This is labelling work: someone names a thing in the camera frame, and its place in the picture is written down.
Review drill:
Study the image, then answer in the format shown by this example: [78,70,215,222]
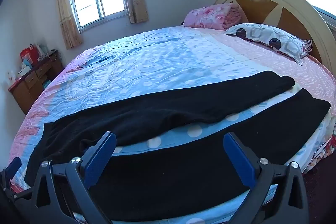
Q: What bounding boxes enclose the light blue tissue box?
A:
[18,60,33,77]

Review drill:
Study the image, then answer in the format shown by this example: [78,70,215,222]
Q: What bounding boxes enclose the blue pink dotted bed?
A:
[8,25,336,224]

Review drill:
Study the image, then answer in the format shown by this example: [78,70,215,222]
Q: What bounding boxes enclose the cream wooden headboard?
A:
[214,0,336,77]

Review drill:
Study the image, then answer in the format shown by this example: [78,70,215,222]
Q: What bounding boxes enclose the pale paper bag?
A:
[37,43,49,56]

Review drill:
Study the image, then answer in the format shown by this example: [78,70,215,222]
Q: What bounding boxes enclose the red gift bag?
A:
[20,44,38,65]

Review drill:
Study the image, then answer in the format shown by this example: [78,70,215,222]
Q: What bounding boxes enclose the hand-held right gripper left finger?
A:
[31,132,117,224]

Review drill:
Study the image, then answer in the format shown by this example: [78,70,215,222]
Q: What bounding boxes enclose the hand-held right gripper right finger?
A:
[223,132,309,224]

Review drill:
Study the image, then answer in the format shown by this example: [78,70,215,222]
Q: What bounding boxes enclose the black pants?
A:
[24,70,331,222]

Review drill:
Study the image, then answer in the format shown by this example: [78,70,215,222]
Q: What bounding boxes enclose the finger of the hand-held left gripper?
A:
[5,185,34,202]
[0,156,22,188]

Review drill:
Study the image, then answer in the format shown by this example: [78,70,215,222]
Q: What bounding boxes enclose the wooden desk with drawers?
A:
[8,49,65,115]

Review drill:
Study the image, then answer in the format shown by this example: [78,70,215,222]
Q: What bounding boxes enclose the pink floral folded blanket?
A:
[183,3,246,30]

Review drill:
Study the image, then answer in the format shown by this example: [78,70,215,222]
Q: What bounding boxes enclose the grey patterned pillow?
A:
[223,23,313,65]

